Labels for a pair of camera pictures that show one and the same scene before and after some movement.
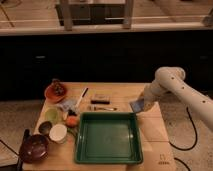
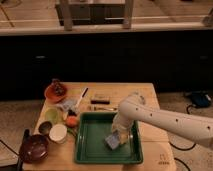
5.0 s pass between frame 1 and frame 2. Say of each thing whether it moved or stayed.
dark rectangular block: stayed
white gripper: moved
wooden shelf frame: stayed
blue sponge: moved
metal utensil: stayed
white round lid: stayed
